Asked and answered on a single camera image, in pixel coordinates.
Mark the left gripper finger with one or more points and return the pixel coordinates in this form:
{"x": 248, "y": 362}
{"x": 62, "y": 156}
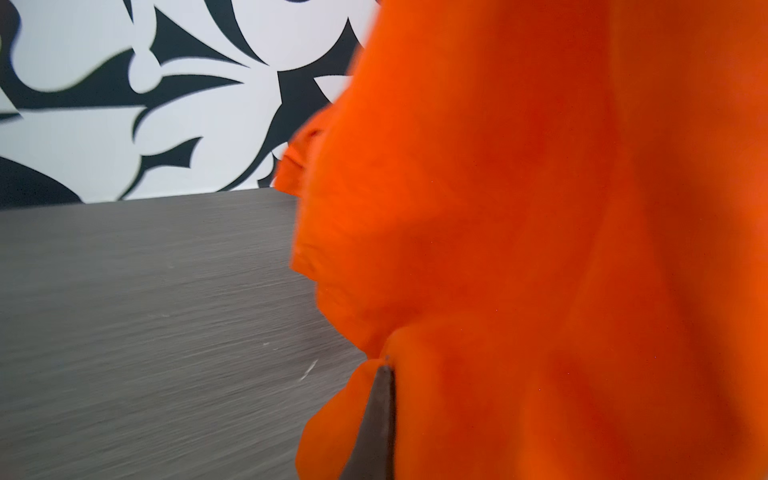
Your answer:
{"x": 375, "y": 438}

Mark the orange shorts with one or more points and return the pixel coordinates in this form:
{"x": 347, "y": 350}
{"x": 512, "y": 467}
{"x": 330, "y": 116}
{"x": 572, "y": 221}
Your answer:
{"x": 545, "y": 222}

